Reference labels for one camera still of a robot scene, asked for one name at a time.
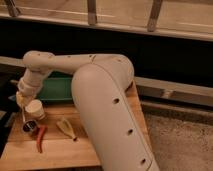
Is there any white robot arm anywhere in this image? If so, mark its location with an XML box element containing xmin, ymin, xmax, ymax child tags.
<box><xmin>18</xmin><ymin>51</ymin><xmax>160</xmax><ymax>171</ymax></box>

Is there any yellow banana toy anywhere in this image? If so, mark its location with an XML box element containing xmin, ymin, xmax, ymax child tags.
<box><xmin>56</xmin><ymin>118</ymin><xmax>77</xmax><ymax>141</ymax></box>

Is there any green plastic tray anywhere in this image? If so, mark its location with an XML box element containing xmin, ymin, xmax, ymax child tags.
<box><xmin>37</xmin><ymin>72</ymin><xmax>72</xmax><ymax>102</ymax></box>

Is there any red chili pepper toy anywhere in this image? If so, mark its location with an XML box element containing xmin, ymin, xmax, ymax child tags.
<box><xmin>36</xmin><ymin>125</ymin><xmax>47</xmax><ymax>153</ymax></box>

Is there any blue object at table edge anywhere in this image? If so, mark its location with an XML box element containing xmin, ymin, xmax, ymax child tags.
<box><xmin>8</xmin><ymin>94</ymin><xmax>16</xmax><ymax>102</ymax></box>

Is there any white paper cup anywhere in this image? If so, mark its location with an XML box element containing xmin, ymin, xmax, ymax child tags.
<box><xmin>25</xmin><ymin>99</ymin><xmax>45</xmax><ymax>120</ymax></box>

